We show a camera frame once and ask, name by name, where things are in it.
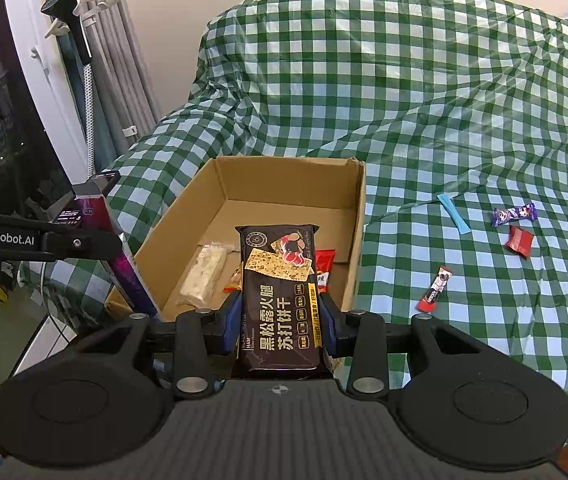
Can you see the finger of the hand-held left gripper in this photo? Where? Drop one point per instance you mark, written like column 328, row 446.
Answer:
column 89, row 245

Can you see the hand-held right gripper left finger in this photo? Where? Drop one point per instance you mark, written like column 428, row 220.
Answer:
column 233, row 325

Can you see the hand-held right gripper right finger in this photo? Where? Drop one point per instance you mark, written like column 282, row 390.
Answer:
column 329, row 325

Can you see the black cracker packet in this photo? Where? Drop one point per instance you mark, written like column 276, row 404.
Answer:
column 279, row 310

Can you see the purple long stick packet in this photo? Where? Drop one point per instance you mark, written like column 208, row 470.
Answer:
column 134, row 280

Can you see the white nougat packet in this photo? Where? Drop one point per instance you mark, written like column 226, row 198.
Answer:
column 201, row 275

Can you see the red peanut packet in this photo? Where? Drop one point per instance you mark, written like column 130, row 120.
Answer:
column 324, row 265

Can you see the red black coffee stick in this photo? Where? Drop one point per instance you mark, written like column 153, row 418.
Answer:
column 436, row 290

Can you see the brown cardboard box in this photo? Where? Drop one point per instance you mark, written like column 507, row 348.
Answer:
column 284, row 185

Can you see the blue stick packet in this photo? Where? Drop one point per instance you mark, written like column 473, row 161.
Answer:
column 452, row 212

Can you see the red square packet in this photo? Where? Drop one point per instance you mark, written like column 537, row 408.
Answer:
column 519, row 241

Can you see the purple candy wrapper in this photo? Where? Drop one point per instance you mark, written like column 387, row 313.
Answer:
column 513, row 214

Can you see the teal curtain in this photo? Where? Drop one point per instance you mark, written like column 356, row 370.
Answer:
column 104, row 135

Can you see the white curtain clip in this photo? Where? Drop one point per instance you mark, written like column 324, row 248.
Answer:
column 129, row 130

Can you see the grey curtain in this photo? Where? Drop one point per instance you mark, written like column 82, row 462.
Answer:
column 129, row 60

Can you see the green checkered cloth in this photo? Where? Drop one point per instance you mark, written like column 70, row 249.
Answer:
column 413, row 85

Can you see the white window frame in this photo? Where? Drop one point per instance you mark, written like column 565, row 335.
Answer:
column 59, row 110

